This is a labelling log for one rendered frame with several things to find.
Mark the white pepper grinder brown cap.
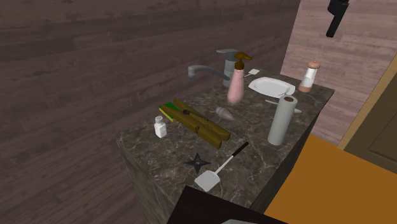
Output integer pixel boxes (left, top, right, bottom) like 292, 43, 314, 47
298, 60, 321, 93

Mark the white salt shaker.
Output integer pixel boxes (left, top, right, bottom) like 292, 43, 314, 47
153, 115, 168, 139

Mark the pink soap dispenser brown pump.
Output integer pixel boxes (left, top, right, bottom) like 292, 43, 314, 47
227, 52, 253, 105

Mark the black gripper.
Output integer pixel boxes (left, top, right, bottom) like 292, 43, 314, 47
326, 0, 351, 39

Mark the grey paper towel roll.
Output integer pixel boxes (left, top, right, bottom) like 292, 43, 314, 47
267, 94, 299, 146

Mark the black throwing star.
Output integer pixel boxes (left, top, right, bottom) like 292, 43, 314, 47
184, 152, 212, 175

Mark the white spatula black handle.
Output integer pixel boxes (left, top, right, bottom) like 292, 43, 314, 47
193, 141, 250, 192

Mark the grey cone shaped object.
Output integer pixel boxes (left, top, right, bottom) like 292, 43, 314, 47
215, 106, 236, 122

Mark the dark robot stand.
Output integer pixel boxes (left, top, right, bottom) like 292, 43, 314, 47
167, 185, 290, 224

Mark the white plate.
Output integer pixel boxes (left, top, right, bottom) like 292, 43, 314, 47
247, 76, 296, 99

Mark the green and yellow sponge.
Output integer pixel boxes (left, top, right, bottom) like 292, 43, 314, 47
158, 102, 181, 123

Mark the grey sink faucet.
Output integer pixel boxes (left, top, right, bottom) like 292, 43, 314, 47
187, 48, 240, 88

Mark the brown wooden door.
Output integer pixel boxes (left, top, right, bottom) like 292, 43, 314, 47
337, 53, 397, 175

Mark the large olive wooden clothespin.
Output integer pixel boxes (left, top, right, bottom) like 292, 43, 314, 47
159, 97, 232, 150

